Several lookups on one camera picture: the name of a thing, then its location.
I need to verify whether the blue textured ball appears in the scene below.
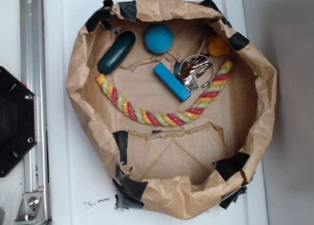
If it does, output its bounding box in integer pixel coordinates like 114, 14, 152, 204
144, 24, 174, 55

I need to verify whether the dark teal oblong case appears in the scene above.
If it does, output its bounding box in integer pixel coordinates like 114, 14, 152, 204
98, 31, 135, 74

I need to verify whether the yellow rubber duck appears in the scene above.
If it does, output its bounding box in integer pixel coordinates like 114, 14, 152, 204
208, 35, 231, 57

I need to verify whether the blue rectangular block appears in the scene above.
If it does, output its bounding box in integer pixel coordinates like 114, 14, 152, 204
153, 62, 191, 102

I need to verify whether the white tray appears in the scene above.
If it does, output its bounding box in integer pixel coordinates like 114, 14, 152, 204
44, 0, 268, 225

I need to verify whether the aluminium extrusion rail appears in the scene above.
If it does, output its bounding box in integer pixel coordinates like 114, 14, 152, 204
20, 0, 51, 225

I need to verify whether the brown paper bag bin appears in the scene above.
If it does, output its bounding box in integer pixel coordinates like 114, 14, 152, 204
66, 0, 277, 219

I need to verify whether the metal corner bracket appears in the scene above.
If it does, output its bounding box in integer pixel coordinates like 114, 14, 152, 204
14, 192, 48, 225

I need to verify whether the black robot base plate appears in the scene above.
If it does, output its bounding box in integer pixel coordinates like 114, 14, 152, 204
0, 67, 36, 178

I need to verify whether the multicolour twisted rope toy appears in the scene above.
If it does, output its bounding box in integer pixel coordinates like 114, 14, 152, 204
96, 60, 234, 127

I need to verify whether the silver key bunch on ring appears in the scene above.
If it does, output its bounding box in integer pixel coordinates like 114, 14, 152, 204
174, 54, 215, 92

